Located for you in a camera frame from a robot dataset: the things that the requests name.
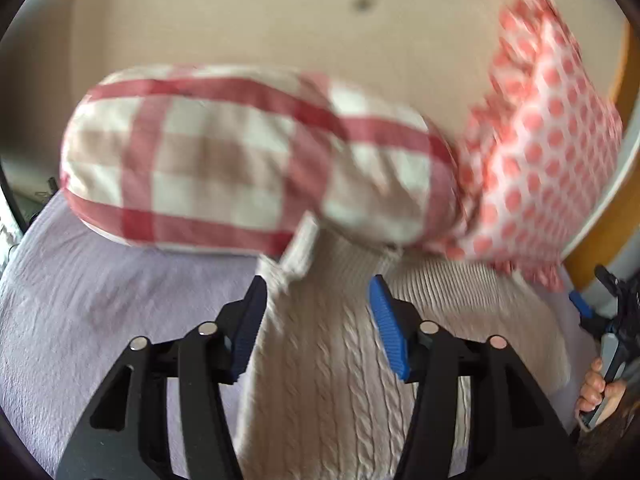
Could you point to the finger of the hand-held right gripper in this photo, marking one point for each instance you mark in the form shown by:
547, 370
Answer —
582, 305

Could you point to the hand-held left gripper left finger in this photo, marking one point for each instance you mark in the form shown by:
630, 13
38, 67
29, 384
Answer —
246, 327

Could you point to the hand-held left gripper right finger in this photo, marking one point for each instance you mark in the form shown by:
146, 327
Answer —
389, 327

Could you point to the person's right hand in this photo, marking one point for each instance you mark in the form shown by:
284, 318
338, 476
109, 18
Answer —
595, 390

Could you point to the pink polka-dot pillow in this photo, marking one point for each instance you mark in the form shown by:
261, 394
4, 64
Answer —
540, 150

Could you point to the red checked pillow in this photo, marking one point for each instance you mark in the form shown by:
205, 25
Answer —
250, 160

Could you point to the lavender bed sheet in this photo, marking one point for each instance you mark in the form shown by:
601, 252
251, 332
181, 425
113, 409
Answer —
75, 310

